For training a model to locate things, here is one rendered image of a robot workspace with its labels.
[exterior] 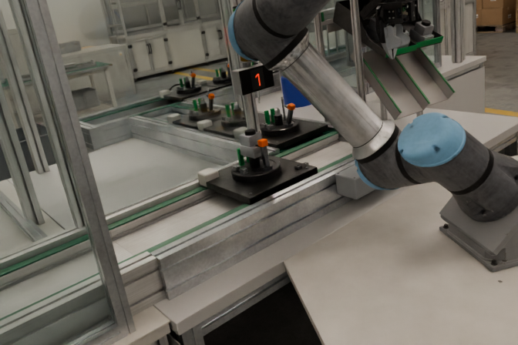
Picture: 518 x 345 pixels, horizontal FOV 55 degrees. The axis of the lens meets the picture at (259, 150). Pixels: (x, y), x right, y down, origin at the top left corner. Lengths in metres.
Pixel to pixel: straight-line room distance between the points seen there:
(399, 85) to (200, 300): 1.04
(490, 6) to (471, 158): 9.42
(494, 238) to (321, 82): 0.46
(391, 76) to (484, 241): 0.83
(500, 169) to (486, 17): 9.42
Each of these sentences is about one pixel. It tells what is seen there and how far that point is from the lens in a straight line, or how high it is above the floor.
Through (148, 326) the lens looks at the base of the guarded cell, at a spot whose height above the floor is 0.86.
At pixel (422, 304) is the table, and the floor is 0.86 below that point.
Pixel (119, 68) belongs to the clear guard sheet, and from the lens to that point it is 1.30.
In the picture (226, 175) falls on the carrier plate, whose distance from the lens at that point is 1.41.
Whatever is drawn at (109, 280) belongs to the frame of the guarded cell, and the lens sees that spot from 0.99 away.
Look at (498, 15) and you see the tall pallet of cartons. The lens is 10.34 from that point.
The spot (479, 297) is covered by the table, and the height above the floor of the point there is 0.86.
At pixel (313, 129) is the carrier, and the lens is 1.71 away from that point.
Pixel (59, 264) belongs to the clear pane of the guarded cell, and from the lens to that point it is 0.96.
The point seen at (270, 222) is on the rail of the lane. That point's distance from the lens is 1.21.
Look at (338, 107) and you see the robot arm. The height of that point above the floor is 1.20.
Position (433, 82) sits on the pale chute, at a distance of 1.89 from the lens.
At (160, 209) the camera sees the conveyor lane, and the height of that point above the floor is 0.94.
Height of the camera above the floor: 1.46
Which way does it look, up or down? 18 degrees down
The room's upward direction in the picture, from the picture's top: 9 degrees counter-clockwise
